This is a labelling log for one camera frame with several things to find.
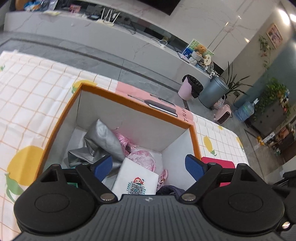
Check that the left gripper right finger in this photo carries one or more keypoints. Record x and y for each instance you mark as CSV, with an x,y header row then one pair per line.
x,y
207,175

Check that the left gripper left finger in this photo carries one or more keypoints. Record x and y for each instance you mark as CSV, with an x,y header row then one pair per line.
x,y
89,177

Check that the grey silver cloth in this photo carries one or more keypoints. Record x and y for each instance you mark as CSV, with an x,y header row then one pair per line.
x,y
98,142

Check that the white tissue packet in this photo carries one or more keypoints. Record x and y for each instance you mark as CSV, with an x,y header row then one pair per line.
x,y
133,179

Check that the navy blue cloth cap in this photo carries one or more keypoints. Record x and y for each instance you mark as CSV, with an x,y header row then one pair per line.
x,y
170,190

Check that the pink feather tassel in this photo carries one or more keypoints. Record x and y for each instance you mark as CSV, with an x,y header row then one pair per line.
x,y
127,145

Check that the pink patterned fabric pouch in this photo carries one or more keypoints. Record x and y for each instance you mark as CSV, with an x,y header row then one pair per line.
x,y
143,158

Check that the teal plush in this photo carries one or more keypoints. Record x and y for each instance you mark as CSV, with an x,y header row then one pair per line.
x,y
73,184

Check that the orange cardboard storage box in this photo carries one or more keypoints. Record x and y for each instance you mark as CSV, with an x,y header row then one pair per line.
x,y
144,126

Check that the blue water jug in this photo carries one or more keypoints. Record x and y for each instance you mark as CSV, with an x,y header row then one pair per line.
x,y
246,110

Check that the dark grey cabinet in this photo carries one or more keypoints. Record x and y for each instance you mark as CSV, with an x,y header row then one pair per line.
x,y
268,121

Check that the grey metal trash can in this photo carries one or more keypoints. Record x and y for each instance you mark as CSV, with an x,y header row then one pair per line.
x,y
213,92

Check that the pink trash bin black liner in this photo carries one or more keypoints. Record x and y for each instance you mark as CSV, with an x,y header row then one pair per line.
x,y
190,88

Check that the tall floor plant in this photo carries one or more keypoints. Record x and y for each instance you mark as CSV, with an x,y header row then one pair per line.
x,y
233,83

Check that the lemon print checkered tablecloth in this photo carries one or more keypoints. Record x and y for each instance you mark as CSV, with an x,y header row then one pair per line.
x,y
34,92

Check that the teddy bear on shelf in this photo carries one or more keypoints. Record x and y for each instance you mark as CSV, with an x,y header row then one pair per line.
x,y
200,50

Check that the white wifi router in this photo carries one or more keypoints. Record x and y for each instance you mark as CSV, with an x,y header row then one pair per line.
x,y
108,17

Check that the framed wall picture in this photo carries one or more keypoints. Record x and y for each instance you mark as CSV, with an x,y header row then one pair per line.
x,y
274,35

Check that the black wall television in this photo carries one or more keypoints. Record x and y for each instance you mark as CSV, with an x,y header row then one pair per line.
x,y
165,6

